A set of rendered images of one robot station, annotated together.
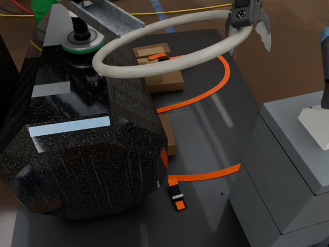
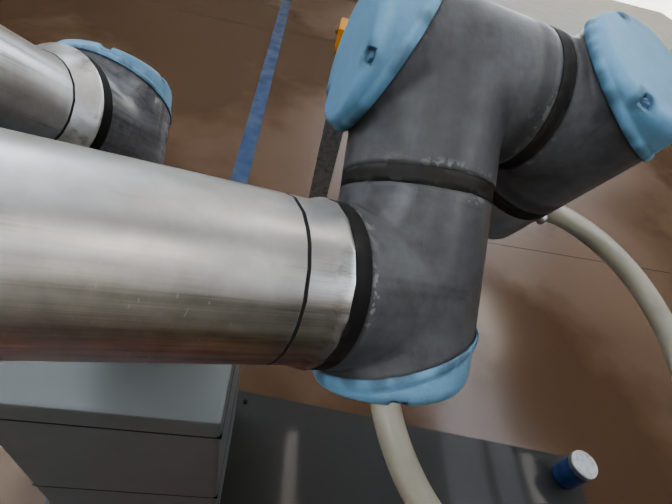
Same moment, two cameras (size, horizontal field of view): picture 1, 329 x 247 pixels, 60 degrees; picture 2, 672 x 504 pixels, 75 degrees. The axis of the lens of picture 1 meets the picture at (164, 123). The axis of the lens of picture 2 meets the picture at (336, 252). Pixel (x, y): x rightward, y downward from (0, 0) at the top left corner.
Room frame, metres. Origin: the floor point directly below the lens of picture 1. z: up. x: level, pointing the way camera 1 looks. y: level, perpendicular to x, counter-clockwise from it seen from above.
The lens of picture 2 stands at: (1.12, -0.29, 1.60)
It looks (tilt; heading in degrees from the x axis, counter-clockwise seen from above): 45 degrees down; 184
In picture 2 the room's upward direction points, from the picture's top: 17 degrees clockwise
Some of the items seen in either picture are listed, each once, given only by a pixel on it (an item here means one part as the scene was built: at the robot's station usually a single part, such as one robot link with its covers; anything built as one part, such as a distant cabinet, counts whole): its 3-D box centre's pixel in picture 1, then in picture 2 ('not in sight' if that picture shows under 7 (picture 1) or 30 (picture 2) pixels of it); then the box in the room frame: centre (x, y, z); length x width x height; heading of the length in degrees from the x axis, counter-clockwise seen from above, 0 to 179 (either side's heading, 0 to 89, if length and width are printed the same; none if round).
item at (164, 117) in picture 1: (163, 134); not in sight; (1.29, 0.01, 0.07); 0.30 x 0.12 x 0.12; 11
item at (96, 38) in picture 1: (82, 37); not in sight; (1.27, 0.41, 0.88); 0.21 x 0.21 x 0.01
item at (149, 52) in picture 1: (151, 52); not in sight; (2.26, 0.13, 0.10); 0.25 x 0.10 x 0.01; 105
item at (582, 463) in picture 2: not in sight; (574, 469); (0.24, 0.75, 0.08); 0.10 x 0.10 x 0.13
